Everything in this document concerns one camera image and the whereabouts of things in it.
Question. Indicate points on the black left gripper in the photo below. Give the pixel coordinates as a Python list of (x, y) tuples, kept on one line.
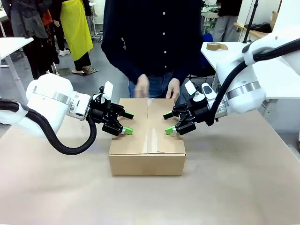
[(102, 112)]

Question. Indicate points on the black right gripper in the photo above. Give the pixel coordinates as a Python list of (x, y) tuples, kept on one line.
[(199, 112)]

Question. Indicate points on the brown cardboard box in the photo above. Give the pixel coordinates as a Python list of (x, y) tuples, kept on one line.
[(147, 164)]

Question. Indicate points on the person's left forearm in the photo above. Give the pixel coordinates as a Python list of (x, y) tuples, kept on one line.
[(189, 61)]

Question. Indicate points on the person's right forearm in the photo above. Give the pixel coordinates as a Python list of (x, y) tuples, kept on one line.
[(122, 61)]

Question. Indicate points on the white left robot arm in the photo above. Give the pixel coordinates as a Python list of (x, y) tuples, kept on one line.
[(49, 98)]

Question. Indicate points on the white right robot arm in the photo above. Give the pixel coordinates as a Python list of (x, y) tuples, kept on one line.
[(246, 93)]

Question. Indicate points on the person's left hand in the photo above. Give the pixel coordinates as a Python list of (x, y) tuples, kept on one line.
[(174, 90)]

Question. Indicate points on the person's right hand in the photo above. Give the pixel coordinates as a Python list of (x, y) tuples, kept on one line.
[(141, 86)]

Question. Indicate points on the black floor mat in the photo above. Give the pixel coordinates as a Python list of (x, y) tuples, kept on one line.
[(90, 71)]

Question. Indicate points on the blue office chair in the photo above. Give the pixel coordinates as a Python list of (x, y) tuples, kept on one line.
[(207, 47)]

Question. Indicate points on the brown packing tape roll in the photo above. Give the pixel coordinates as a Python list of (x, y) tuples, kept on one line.
[(214, 46)]

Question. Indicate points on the person in navy shirt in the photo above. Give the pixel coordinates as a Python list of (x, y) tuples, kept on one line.
[(152, 35)]

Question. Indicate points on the person in yellow apron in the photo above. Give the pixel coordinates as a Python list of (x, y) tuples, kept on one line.
[(77, 30)]

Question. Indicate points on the large white work table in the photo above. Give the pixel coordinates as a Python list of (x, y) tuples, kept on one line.
[(276, 79)]

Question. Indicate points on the person in grey trousers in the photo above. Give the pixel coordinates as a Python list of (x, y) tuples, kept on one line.
[(225, 21)]

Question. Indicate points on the white green background machine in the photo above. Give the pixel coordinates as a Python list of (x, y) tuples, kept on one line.
[(209, 14)]

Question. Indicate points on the wooden background table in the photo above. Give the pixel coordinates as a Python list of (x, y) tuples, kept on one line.
[(243, 28)]

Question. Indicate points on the black tripod stand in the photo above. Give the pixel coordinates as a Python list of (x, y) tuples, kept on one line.
[(250, 21)]

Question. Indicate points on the black bag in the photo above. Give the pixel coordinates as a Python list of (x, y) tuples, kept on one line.
[(261, 27)]

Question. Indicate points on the person in grey coat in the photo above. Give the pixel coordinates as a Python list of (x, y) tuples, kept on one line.
[(32, 28)]

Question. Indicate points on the small white side table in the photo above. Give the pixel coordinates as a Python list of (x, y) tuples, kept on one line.
[(14, 44)]

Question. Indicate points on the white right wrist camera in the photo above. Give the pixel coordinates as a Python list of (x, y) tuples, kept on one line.
[(191, 87)]

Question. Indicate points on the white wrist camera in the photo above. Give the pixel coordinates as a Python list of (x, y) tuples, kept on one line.
[(191, 87), (108, 90)]

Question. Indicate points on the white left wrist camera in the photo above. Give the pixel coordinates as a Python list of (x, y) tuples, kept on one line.
[(108, 90)]

